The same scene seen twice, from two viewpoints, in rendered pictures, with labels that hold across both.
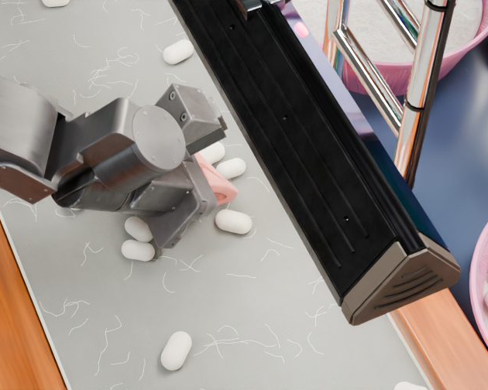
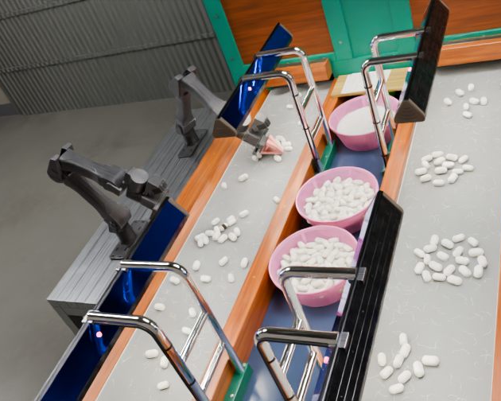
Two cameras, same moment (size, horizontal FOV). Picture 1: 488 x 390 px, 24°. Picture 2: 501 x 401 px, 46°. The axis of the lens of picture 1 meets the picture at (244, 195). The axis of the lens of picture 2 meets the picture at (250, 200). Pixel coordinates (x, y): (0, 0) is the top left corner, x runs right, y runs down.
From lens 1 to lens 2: 1.55 m
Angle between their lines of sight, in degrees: 44
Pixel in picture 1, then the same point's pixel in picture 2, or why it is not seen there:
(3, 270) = (228, 154)
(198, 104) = (261, 117)
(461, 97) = (372, 155)
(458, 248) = not seen: hidden behind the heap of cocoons
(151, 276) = (254, 165)
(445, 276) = (230, 131)
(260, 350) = (259, 184)
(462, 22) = not seen: hidden behind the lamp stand
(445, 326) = (293, 188)
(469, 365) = (289, 196)
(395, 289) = (218, 129)
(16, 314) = (223, 161)
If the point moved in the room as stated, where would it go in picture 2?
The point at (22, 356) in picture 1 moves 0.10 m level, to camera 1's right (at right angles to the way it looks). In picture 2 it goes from (215, 168) to (233, 174)
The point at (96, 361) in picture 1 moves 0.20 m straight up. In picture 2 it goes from (230, 176) to (210, 132)
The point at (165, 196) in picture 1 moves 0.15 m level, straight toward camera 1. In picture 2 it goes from (252, 139) to (227, 165)
